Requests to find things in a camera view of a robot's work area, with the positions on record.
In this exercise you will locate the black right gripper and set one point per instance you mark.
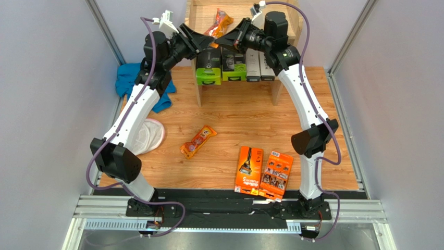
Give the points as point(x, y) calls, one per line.
point(242, 34)

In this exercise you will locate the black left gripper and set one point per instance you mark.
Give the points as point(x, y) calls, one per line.
point(195, 43)

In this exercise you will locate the long orange Bic razor bag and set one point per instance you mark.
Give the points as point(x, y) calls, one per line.
point(221, 23)

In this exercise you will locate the tall white razor box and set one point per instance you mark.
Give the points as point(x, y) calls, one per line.
point(252, 62)

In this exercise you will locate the white Harry's razor box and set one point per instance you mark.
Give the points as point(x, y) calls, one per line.
point(267, 73)

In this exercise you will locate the orange Gillette Fusion5 razor box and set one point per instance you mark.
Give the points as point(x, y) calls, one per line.
point(249, 168)

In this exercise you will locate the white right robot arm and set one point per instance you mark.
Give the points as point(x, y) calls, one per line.
point(285, 61)

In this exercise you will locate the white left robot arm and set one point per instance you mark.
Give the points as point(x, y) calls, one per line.
point(113, 154)

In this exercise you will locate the wooden two-tier shelf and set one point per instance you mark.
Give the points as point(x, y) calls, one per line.
point(199, 15)

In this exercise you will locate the green black razor box right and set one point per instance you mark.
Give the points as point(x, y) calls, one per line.
point(233, 65)

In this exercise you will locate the green black razor box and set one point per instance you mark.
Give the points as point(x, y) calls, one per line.
point(233, 65)
point(208, 67)

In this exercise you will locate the green black razor box left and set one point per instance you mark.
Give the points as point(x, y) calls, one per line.
point(208, 67)

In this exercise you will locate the blue crumpled cloth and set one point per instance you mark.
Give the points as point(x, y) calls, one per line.
point(126, 76)

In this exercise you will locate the white round mesh lid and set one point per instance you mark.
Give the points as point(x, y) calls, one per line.
point(149, 138)

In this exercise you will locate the orange Gillette cartridge box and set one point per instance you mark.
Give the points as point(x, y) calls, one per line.
point(275, 177)

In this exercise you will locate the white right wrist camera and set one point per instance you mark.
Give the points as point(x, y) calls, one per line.
point(258, 18)

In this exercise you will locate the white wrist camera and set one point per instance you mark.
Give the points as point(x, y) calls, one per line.
point(165, 24)
point(258, 18)

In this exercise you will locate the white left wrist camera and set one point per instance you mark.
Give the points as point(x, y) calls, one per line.
point(165, 24)

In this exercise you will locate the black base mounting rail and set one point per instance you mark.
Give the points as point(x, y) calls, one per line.
point(223, 211)

